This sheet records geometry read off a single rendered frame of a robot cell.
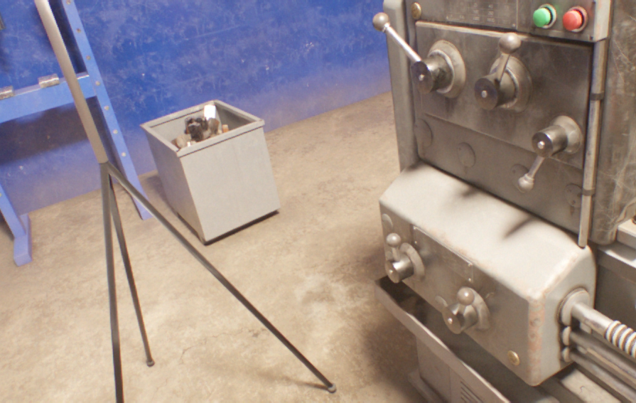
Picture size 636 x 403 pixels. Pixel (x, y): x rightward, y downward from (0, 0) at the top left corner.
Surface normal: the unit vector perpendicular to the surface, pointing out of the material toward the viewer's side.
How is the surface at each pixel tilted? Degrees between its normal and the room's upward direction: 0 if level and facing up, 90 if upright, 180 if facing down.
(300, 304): 0
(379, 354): 0
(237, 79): 90
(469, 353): 0
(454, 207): 32
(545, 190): 90
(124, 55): 90
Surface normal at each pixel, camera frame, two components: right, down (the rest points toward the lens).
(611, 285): -0.88, 0.35
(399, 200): -0.60, -0.55
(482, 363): -0.16, -0.87
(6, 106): 0.46, 0.36
